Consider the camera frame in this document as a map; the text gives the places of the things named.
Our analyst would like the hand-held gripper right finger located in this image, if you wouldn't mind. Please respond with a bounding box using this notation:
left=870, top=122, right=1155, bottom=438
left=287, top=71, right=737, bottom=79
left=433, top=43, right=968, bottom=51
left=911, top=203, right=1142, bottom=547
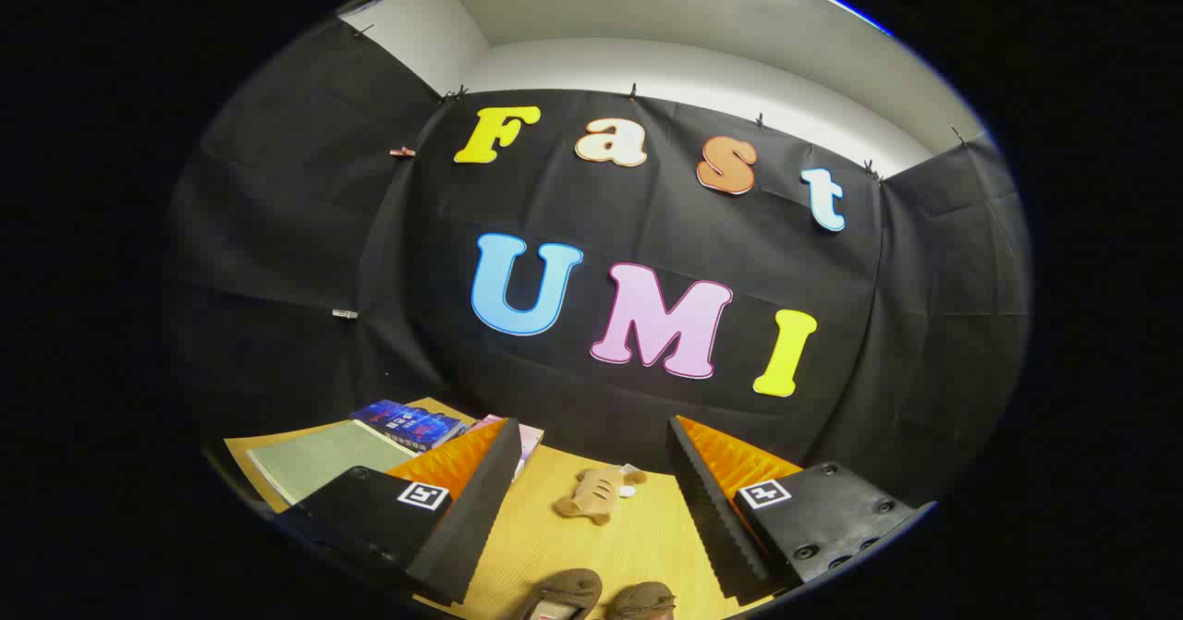
left=665, top=415, right=936, bottom=602

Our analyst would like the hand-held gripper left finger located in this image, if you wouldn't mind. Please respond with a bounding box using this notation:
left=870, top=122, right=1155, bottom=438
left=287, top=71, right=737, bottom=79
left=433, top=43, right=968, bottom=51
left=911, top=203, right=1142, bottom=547
left=274, top=417, right=524, bottom=606

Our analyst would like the brown fuzzy shoe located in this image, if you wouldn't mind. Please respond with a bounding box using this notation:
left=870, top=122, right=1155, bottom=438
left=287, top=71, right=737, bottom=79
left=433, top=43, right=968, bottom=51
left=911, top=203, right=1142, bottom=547
left=522, top=568, right=604, bottom=620
left=605, top=582, right=677, bottom=620

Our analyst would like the green fabric storage box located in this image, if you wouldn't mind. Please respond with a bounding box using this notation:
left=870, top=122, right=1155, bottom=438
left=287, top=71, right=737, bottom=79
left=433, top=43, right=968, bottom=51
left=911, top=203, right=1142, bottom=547
left=245, top=419, right=419, bottom=506

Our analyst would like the pink cover book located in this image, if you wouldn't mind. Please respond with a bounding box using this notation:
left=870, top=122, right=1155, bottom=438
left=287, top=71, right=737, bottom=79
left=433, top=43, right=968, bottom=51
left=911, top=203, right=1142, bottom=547
left=467, top=414, right=545, bottom=484

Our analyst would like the blue spine book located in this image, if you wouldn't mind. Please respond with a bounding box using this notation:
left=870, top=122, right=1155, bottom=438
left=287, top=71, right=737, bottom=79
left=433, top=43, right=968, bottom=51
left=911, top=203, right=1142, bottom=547
left=362, top=400, right=469, bottom=441
left=351, top=409, right=461, bottom=456

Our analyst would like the brown plush toy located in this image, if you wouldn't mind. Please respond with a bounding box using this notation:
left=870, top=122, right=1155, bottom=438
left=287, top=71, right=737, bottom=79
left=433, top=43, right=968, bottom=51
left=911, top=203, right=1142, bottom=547
left=555, top=463, right=648, bottom=526

